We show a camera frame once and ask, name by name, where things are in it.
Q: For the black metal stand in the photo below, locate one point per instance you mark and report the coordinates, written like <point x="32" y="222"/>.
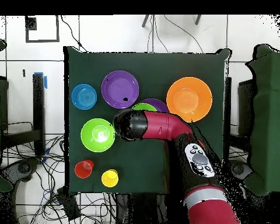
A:
<point x="38" y="105"/>

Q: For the gray black chair base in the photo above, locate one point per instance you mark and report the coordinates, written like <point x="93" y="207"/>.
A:
<point x="241" y="171"/>
<point x="23" y="168"/>

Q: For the dark green tablecloth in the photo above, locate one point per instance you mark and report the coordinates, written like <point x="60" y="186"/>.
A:
<point x="144" y="65"/>

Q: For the black power strip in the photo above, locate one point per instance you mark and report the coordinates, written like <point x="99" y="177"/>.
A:
<point x="68" y="205"/>

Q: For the yellow cup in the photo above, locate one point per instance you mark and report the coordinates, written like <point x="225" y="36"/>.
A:
<point x="109" y="179"/>
<point x="116" y="172"/>

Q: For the large orange bowl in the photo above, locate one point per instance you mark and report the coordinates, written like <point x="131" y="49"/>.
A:
<point x="189" y="100"/>

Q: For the green bowl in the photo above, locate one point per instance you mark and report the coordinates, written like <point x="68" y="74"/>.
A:
<point x="143" y="107"/>
<point x="93" y="142"/>

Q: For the purple bowl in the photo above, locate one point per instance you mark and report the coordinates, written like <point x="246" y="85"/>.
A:
<point x="162" y="106"/>
<point x="119" y="86"/>

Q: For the red orange cup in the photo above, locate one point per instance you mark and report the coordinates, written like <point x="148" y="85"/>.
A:
<point x="82" y="170"/>

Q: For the small blue bowl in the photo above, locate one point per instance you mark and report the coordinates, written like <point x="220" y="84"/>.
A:
<point x="84" y="102"/>

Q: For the gray tripod leg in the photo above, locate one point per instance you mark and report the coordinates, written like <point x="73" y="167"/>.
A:
<point x="145" y="21"/>
<point x="197" y="19"/>

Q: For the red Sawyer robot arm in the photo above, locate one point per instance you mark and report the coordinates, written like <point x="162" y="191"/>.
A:
<point x="163" y="126"/>

